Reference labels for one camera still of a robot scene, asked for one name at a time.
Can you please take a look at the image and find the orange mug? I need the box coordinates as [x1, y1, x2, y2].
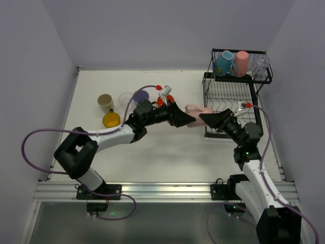
[152, 95, 175, 108]

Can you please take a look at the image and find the pink ceramic mug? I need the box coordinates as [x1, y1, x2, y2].
[185, 104, 214, 128]

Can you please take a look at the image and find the lavender cup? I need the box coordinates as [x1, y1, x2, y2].
[133, 90, 149, 103]

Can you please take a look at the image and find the clear glass cup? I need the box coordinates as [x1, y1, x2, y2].
[118, 92, 133, 106]

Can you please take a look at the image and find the yellow mug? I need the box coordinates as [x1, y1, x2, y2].
[102, 109, 121, 128]

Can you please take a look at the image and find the beige cup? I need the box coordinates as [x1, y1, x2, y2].
[97, 94, 114, 113]

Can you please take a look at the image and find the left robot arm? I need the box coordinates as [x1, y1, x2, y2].
[54, 100, 196, 194]

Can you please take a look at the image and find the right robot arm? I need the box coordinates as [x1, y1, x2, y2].
[200, 109, 302, 243]

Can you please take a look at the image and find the black dish rack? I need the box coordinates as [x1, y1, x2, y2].
[202, 48, 274, 139]

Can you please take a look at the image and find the clear glass upper rack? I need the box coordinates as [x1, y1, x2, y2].
[250, 54, 270, 79]

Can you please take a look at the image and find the blue mug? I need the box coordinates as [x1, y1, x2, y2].
[215, 50, 238, 76]

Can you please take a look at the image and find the pink tumbler cup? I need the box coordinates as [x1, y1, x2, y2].
[234, 51, 249, 77]

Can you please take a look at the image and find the right control box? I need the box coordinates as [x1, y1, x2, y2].
[224, 203, 246, 217]

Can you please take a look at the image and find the control box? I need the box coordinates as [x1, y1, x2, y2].
[224, 203, 246, 217]
[86, 203, 108, 217]

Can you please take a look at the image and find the left control box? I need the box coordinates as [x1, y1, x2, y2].
[86, 203, 108, 217]

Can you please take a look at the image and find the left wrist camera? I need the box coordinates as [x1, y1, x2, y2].
[158, 85, 172, 104]

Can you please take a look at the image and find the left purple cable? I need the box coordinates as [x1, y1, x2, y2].
[21, 83, 138, 221]

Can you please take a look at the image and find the purple cable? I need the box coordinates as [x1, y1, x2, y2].
[206, 102, 320, 244]
[21, 83, 138, 221]

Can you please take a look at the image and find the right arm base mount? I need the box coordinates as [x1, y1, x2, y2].
[210, 178, 241, 201]

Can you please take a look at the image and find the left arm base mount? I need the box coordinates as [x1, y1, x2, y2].
[76, 184, 122, 200]

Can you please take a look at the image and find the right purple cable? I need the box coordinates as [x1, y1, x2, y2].
[206, 102, 320, 244]

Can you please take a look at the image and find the aluminium mounting rail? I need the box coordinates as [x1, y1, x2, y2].
[34, 180, 300, 203]

